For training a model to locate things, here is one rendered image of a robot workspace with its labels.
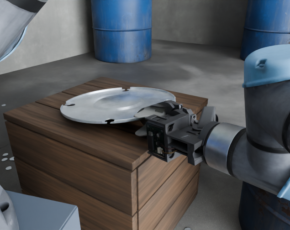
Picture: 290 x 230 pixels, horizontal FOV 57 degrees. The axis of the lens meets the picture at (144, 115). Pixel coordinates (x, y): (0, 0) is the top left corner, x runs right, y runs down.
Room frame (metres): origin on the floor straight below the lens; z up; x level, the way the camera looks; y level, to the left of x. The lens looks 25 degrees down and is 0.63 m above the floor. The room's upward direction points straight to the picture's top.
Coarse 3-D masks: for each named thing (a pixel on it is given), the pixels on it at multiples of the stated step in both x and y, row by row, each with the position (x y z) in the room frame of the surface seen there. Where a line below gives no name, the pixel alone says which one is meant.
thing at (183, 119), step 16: (176, 112) 0.45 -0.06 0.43; (192, 112) 0.44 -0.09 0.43; (160, 128) 0.40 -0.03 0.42; (176, 128) 0.40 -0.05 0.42; (192, 128) 0.41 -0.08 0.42; (208, 128) 0.37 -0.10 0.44; (160, 144) 0.39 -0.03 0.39; (176, 144) 0.38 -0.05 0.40; (192, 144) 0.34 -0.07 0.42; (192, 160) 0.34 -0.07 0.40
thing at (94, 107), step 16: (80, 96) 0.72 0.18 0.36; (96, 96) 0.72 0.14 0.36; (112, 96) 0.68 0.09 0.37; (128, 96) 0.67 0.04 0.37; (144, 96) 0.69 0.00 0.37; (160, 96) 0.68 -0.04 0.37; (64, 112) 0.59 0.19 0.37; (80, 112) 0.58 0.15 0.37; (96, 112) 0.57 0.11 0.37; (112, 112) 0.56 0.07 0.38; (128, 112) 0.56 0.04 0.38
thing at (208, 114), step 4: (204, 108) 0.49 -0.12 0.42; (208, 108) 0.49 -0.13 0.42; (212, 108) 0.49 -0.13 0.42; (204, 112) 0.47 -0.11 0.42; (208, 112) 0.47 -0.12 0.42; (212, 112) 0.47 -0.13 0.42; (200, 116) 0.45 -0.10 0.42; (204, 116) 0.45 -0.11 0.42; (208, 116) 0.45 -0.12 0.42; (212, 116) 0.45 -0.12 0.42; (216, 116) 0.48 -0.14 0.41; (200, 120) 0.43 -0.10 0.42; (204, 120) 0.43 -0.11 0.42; (208, 120) 0.43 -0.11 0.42; (212, 120) 0.43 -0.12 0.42; (216, 120) 0.47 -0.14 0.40; (200, 124) 0.42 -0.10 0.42; (204, 124) 0.41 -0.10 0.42; (200, 128) 0.40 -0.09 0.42
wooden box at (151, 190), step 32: (64, 96) 0.73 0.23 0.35; (192, 96) 0.73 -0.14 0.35; (32, 128) 0.55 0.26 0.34; (64, 128) 0.53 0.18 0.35; (96, 128) 0.53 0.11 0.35; (128, 128) 0.53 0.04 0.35; (32, 160) 0.57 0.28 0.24; (64, 160) 0.50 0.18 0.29; (96, 160) 0.45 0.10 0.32; (128, 160) 0.41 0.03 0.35; (160, 160) 0.49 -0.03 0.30; (32, 192) 0.58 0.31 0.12; (64, 192) 0.51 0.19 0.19; (96, 192) 0.45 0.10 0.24; (128, 192) 0.41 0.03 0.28; (160, 192) 0.49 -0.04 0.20; (192, 192) 0.67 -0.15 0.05; (96, 224) 0.46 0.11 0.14; (128, 224) 0.41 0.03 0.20; (160, 224) 0.50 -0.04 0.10
